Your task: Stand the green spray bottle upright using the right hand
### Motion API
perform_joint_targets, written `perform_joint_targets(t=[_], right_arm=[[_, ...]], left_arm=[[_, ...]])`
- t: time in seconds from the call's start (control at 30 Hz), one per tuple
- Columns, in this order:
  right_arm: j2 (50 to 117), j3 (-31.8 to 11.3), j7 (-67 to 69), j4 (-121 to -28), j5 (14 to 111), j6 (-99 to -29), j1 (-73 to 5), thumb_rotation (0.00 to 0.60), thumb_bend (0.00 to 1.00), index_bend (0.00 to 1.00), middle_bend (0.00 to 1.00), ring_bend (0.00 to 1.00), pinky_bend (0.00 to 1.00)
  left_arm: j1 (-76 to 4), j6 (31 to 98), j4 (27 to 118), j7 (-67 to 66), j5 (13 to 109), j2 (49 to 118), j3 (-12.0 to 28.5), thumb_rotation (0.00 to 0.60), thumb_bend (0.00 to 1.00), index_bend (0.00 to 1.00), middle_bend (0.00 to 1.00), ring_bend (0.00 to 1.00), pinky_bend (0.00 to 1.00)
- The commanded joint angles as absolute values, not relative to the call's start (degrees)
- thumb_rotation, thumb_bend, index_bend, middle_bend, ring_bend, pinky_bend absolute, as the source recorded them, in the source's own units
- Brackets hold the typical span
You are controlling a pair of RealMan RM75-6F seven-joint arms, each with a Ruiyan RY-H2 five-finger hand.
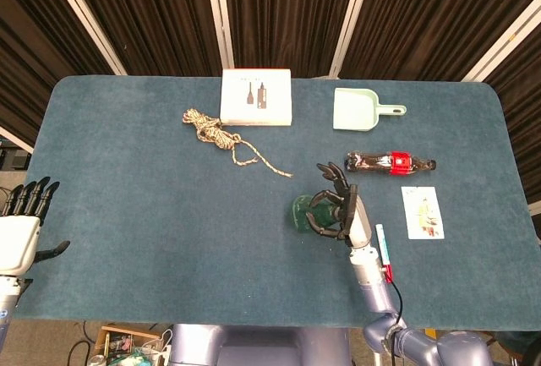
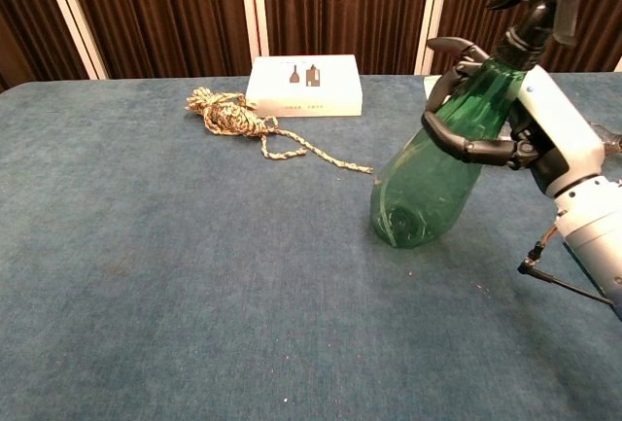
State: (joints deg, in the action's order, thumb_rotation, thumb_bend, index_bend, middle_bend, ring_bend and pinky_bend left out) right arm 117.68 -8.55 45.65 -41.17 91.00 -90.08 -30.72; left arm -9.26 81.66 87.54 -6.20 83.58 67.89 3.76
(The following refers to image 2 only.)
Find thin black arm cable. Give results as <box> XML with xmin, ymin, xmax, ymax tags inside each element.
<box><xmin>517</xmin><ymin>224</ymin><xmax>614</xmax><ymax>306</ymax></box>

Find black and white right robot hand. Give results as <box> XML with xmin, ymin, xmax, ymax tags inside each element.
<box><xmin>421</xmin><ymin>36</ymin><xmax>609</xmax><ymax>197</ymax></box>

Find beige braided rope bundle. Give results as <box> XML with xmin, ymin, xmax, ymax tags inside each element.
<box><xmin>185</xmin><ymin>87</ymin><xmax>374</xmax><ymax>175</ymax></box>

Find white partition frame post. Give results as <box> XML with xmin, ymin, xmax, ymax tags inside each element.
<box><xmin>36</xmin><ymin>0</ymin><xmax>109</xmax><ymax>81</ymax></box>
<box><xmin>414</xmin><ymin>0</ymin><xmax>456</xmax><ymax>76</ymax></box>
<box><xmin>236</xmin><ymin>0</ymin><xmax>271</xmax><ymax>58</ymax></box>

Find green spray bottle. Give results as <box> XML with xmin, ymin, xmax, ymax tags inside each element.
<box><xmin>369</xmin><ymin>0</ymin><xmax>584</xmax><ymax>250</ymax></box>

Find dark brown pleated curtain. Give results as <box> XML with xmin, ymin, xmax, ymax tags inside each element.
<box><xmin>259</xmin><ymin>0</ymin><xmax>433</xmax><ymax>76</ymax></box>
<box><xmin>60</xmin><ymin>0</ymin><xmax>254</xmax><ymax>80</ymax></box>
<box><xmin>0</xmin><ymin>0</ymin><xmax>91</xmax><ymax>92</ymax></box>
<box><xmin>430</xmin><ymin>0</ymin><xmax>622</xmax><ymax>75</ymax></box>

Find blue felt table cover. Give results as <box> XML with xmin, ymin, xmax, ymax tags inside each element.
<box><xmin>0</xmin><ymin>73</ymin><xmax>622</xmax><ymax>421</ymax></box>

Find white flat cardboard box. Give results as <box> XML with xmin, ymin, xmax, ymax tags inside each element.
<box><xmin>245</xmin><ymin>54</ymin><xmax>364</xmax><ymax>119</ymax></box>

